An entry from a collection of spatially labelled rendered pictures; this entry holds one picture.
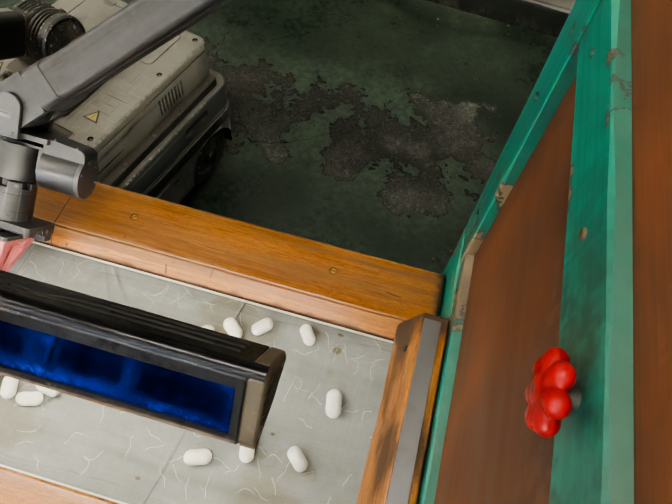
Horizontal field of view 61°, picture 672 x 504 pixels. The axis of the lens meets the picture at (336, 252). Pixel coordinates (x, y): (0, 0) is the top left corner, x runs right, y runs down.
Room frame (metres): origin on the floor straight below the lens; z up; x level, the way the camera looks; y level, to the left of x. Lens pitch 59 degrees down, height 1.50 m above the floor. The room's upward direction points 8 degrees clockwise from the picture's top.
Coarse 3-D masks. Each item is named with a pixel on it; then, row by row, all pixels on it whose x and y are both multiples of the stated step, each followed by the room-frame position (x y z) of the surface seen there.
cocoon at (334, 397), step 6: (330, 390) 0.23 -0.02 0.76; (336, 390) 0.23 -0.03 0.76; (330, 396) 0.22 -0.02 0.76; (336, 396) 0.22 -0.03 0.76; (330, 402) 0.21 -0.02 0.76; (336, 402) 0.21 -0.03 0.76; (330, 408) 0.21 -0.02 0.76; (336, 408) 0.21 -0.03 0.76; (330, 414) 0.20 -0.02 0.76; (336, 414) 0.20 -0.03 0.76
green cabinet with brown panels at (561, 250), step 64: (576, 0) 0.47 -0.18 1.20; (640, 0) 0.35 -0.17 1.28; (576, 64) 0.40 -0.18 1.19; (640, 64) 0.29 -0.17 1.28; (576, 128) 0.30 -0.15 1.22; (640, 128) 0.24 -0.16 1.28; (512, 192) 0.39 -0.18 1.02; (576, 192) 0.23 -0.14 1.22; (640, 192) 0.20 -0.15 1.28; (512, 256) 0.29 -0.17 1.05; (576, 256) 0.18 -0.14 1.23; (640, 256) 0.16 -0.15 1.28; (512, 320) 0.21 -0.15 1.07; (576, 320) 0.14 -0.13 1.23; (640, 320) 0.12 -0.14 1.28; (448, 384) 0.22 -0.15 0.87; (512, 384) 0.15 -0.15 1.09; (576, 384) 0.10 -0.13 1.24; (640, 384) 0.09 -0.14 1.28; (448, 448) 0.14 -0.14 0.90; (512, 448) 0.10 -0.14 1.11; (576, 448) 0.07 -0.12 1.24; (640, 448) 0.06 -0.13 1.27
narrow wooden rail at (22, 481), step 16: (0, 480) 0.07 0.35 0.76; (16, 480) 0.07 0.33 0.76; (32, 480) 0.07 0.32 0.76; (0, 496) 0.05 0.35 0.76; (16, 496) 0.05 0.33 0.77; (32, 496) 0.05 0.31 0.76; (48, 496) 0.06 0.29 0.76; (64, 496) 0.06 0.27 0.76; (80, 496) 0.06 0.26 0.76; (96, 496) 0.06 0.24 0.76
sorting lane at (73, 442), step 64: (64, 256) 0.38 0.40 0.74; (192, 320) 0.31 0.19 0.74; (256, 320) 0.32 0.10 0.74; (0, 384) 0.18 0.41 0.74; (320, 384) 0.24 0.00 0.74; (384, 384) 0.25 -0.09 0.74; (0, 448) 0.10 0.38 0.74; (64, 448) 0.11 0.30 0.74; (128, 448) 0.13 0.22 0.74; (192, 448) 0.14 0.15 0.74; (256, 448) 0.15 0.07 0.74; (320, 448) 0.16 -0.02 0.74
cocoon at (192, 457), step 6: (192, 450) 0.13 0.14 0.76; (198, 450) 0.13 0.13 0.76; (204, 450) 0.13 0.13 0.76; (186, 456) 0.12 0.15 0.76; (192, 456) 0.12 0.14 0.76; (198, 456) 0.12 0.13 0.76; (204, 456) 0.13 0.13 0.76; (210, 456) 0.13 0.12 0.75; (186, 462) 0.12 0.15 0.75; (192, 462) 0.12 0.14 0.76; (198, 462) 0.12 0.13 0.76; (204, 462) 0.12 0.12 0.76
